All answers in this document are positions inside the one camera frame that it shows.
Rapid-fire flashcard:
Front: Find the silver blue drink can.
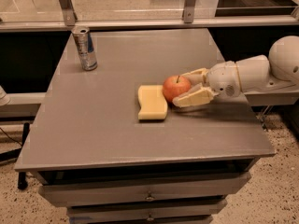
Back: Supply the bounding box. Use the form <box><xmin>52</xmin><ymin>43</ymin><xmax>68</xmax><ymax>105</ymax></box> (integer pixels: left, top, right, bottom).
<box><xmin>72</xmin><ymin>26</ymin><xmax>97</xmax><ymax>71</ymax></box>

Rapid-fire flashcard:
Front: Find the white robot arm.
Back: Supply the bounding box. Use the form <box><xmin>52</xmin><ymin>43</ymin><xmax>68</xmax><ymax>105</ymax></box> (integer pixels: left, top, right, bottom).
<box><xmin>172</xmin><ymin>35</ymin><xmax>299</xmax><ymax>107</ymax></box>

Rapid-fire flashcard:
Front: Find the yellow sponge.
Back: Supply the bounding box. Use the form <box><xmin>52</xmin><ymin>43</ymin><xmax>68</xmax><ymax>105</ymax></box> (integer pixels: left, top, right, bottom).
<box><xmin>137</xmin><ymin>85</ymin><xmax>168</xmax><ymax>120</ymax></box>

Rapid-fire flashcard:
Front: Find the metal horizontal rail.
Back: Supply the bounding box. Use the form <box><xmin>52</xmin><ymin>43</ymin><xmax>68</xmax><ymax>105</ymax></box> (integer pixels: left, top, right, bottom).
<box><xmin>0</xmin><ymin>15</ymin><xmax>299</xmax><ymax>33</ymax></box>

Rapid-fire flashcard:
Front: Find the metal railing post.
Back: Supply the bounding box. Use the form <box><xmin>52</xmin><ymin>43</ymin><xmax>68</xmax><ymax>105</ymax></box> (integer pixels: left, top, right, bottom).
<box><xmin>182</xmin><ymin>0</ymin><xmax>196</xmax><ymax>23</ymax></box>
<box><xmin>59</xmin><ymin>0</ymin><xmax>77</xmax><ymax>26</ymax></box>

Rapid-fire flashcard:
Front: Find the grey drawer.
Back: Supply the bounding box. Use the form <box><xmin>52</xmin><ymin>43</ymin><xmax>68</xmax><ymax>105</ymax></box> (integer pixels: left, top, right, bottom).
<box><xmin>67</xmin><ymin>199</ymin><xmax>227</xmax><ymax>224</ymax></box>
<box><xmin>38</xmin><ymin>172</ymin><xmax>251</xmax><ymax>207</ymax></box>

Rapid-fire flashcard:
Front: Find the grey drawer cabinet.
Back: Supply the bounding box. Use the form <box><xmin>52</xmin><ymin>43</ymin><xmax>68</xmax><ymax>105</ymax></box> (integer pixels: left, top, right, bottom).
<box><xmin>14</xmin><ymin>28</ymin><xmax>277</xmax><ymax>224</ymax></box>

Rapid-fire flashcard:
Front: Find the lower grey drawer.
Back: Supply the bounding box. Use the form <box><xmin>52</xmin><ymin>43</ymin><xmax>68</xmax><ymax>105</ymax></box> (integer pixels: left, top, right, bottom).
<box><xmin>67</xmin><ymin>199</ymin><xmax>227</xmax><ymax>224</ymax></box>

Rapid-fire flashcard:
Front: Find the black stand leg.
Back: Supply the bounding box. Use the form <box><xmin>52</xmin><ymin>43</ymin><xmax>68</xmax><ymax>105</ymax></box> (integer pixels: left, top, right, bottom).
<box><xmin>0</xmin><ymin>122</ymin><xmax>31</xmax><ymax>191</ymax></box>

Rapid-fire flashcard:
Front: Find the red apple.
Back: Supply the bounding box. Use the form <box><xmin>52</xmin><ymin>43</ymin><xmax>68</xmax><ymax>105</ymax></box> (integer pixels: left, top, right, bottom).
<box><xmin>163</xmin><ymin>75</ymin><xmax>191</xmax><ymax>103</ymax></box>

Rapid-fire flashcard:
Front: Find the right metal railing post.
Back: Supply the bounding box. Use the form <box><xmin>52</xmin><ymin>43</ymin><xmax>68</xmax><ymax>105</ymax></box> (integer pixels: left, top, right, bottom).
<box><xmin>182</xmin><ymin>0</ymin><xmax>196</xmax><ymax>23</ymax></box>

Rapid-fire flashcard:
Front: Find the upper grey drawer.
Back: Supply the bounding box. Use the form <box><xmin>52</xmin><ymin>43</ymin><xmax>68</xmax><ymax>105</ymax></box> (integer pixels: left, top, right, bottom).
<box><xmin>38</xmin><ymin>172</ymin><xmax>251</xmax><ymax>207</ymax></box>

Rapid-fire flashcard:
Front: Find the left metal railing post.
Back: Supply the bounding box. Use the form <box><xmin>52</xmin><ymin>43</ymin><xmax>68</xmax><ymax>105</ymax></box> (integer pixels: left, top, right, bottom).
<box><xmin>59</xmin><ymin>0</ymin><xmax>77</xmax><ymax>26</ymax></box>

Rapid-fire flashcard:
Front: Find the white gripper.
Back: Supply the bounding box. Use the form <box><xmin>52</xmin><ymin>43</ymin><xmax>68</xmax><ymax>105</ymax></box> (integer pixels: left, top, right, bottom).
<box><xmin>172</xmin><ymin>62</ymin><xmax>241</xmax><ymax>107</ymax></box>

